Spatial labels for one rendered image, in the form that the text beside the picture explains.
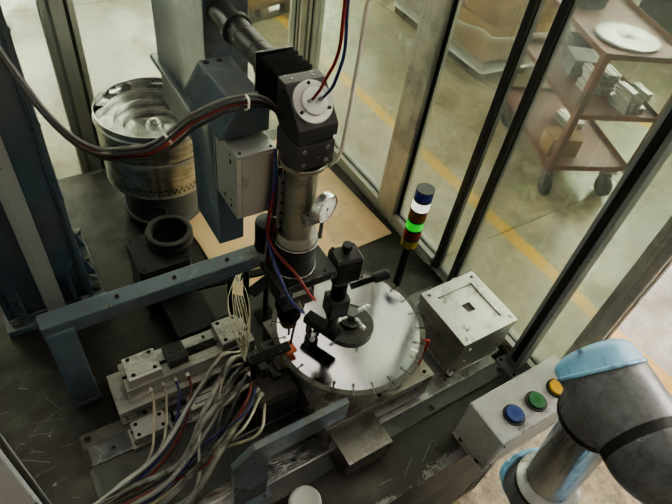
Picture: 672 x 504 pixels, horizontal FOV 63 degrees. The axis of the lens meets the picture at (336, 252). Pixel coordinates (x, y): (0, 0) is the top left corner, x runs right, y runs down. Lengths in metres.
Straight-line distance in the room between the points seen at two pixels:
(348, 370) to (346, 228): 0.67
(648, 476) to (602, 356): 0.15
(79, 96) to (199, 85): 1.00
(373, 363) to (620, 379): 0.56
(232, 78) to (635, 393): 0.71
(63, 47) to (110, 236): 0.54
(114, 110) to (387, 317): 0.93
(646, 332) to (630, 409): 2.22
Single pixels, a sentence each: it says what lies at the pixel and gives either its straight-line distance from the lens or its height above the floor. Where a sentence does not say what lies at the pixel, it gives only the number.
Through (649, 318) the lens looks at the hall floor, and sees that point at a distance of 3.09.
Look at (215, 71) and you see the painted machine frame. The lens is 0.90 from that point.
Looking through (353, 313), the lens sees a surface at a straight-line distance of 1.21.
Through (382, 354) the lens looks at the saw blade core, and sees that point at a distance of 1.23.
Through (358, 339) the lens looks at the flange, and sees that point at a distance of 1.23.
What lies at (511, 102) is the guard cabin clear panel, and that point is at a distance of 1.34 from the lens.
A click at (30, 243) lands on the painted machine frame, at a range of 1.37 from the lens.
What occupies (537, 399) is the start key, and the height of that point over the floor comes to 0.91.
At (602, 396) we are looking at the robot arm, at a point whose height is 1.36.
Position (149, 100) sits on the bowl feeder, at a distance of 1.71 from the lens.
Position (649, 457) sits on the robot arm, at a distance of 0.79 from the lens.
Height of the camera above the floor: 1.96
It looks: 46 degrees down
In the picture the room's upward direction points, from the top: 10 degrees clockwise
